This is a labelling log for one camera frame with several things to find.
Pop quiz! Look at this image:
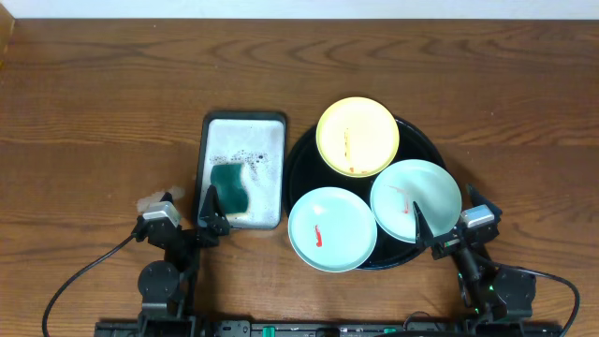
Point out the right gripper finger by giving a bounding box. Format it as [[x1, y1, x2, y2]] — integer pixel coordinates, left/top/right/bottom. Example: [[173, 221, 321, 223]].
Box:
[[413, 201, 434, 248], [466, 183, 503, 218]]

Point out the green sponge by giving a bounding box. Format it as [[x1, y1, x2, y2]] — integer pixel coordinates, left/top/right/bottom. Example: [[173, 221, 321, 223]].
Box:
[[210, 163, 249, 214]]

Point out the mint plate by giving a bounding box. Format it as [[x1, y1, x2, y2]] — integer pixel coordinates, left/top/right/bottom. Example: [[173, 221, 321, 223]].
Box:
[[288, 187, 377, 272], [370, 159, 462, 243]]

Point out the yellow plate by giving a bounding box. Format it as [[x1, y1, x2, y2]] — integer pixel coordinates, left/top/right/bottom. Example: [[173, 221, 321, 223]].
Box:
[[315, 96, 400, 178]]

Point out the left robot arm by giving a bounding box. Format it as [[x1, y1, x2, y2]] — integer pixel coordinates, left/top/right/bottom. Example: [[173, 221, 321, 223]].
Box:
[[132, 185, 230, 336]]

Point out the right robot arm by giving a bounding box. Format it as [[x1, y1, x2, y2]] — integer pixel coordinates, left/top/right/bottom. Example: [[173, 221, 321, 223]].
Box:
[[413, 184, 536, 334]]

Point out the black rectangular soap tray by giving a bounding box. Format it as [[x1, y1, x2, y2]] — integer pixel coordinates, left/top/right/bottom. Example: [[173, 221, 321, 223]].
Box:
[[192, 110, 286, 229]]

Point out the black round tray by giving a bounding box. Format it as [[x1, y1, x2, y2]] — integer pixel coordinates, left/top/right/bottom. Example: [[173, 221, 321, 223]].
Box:
[[282, 117, 446, 271]]

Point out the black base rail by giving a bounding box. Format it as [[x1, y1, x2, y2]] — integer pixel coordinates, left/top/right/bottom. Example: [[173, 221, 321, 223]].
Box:
[[94, 319, 561, 337]]

